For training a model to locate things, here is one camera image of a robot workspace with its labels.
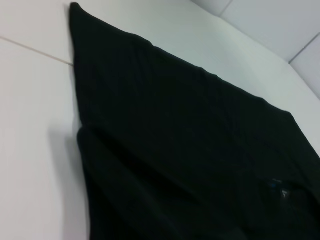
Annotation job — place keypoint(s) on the black shirt with FREE print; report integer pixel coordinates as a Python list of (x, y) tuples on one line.
[(175, 137)]

